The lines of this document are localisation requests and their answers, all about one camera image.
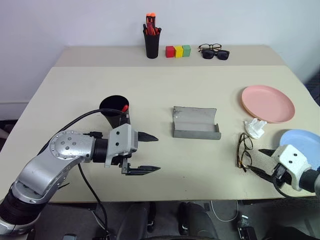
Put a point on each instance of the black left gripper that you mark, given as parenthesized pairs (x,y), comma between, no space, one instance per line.
(117,160)

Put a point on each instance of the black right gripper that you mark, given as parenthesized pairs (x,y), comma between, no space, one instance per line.
(280,175)

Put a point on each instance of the tortoiseshell glasses with price tag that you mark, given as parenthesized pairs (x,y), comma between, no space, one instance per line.
(244,158)

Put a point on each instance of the white tissue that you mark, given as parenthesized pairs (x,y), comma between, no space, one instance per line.
(256,130)

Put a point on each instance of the red and black pen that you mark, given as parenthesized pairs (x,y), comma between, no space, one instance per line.
(125,108)

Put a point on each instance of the grey glasses case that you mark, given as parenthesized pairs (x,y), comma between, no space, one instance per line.
(195,125)

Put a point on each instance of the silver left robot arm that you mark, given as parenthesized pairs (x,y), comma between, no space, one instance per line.
(62,147)

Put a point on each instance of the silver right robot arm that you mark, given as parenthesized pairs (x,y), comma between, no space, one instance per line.
(310,178)

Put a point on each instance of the blue plastic plate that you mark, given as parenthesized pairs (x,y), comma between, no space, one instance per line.
(302,140)

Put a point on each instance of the pink plastic plate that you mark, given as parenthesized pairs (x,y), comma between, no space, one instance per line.
(267,102)

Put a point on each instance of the empty black plastic cup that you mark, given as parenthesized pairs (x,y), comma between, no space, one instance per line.
(112,102)

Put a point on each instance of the black device on floor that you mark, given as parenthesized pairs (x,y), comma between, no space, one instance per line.
(243,225)

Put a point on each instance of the black narrow upright strip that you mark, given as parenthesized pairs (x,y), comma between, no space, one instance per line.
(151,220)
(182,220)

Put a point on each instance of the dark grey rounded shape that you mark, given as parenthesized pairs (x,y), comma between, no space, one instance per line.
(200,222)
(132,222)

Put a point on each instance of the red wooden block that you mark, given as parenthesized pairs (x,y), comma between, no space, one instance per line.
(169,52)

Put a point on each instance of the black cup holding pens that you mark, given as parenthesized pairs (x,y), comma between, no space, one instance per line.
(152,47)

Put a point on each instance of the yellow wooden block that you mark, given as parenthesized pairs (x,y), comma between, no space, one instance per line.
(178,52)

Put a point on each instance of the green wooden block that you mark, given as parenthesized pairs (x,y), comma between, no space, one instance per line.
(187,51)

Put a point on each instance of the black sunglasses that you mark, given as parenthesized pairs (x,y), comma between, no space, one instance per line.
(209,54)

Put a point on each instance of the orange capped marker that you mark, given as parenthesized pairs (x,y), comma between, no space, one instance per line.
(151,17)

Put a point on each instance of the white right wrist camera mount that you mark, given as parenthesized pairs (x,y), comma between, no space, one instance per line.
(292,157)

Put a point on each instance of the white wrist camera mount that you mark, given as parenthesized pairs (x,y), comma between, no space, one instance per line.
(120,140)
(292,157)

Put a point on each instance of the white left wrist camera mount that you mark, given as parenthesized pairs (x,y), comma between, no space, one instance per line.
(120,140)

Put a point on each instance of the thin brown frame glasses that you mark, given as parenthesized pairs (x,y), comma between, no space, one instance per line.
(206,46)

